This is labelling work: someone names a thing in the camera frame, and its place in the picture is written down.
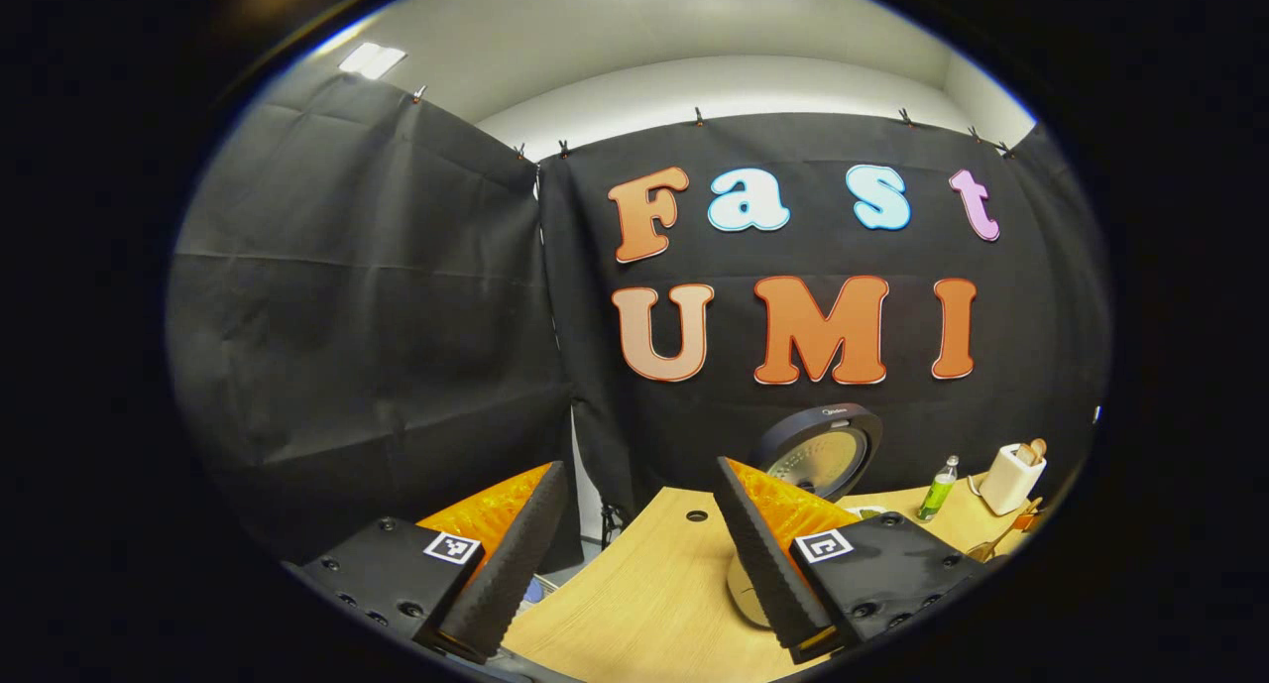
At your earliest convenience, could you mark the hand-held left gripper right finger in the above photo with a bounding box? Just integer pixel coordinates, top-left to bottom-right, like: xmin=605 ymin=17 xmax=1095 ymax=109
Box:
xmin=714 ymin=455 xmax=992 ymax=664

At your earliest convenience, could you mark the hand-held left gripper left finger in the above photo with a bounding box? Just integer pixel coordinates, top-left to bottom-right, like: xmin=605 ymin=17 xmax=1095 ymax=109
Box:
xmin=283 ymin=460 xmax=571 ymax=664

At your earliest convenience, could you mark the wooden spoon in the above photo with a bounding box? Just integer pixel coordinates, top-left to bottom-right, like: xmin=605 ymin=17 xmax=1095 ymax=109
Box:
xmin=967 ymin=498 xmax=1044 ymax=562

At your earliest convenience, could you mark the black rice cooker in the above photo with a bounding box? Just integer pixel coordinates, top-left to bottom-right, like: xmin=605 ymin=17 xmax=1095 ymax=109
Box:
xmin=727 ymin=402 xmax=883 ymax=629

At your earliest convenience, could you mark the white toaster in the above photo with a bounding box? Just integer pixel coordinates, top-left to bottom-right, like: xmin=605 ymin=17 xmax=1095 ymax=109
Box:
xmin=977 ymin=443 xmax=1047 ymax=516

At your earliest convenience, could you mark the green drink bottle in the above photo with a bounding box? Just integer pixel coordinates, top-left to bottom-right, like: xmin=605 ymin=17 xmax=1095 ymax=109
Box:
xmin=917 ymin=455 xmax=961 ymax=522

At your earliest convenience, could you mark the ceiling light panel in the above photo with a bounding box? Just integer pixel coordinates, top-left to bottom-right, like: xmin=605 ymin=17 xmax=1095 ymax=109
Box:
xmin=337 ymin=42 xmax=407 ymax=81

